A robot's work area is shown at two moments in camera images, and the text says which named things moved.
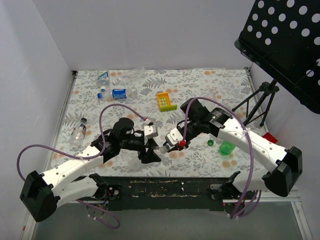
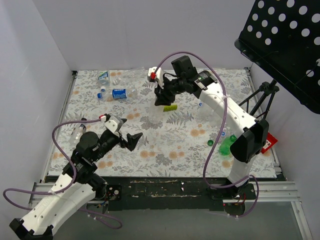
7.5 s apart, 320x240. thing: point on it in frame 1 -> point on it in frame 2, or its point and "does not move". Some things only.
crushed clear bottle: (134, 75) does not move
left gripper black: (146, 147) -> (122, 141)
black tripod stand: (268, 88) does not move
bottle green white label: (103, 78) does not move
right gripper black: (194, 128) -> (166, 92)
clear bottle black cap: (77, 136) does not move
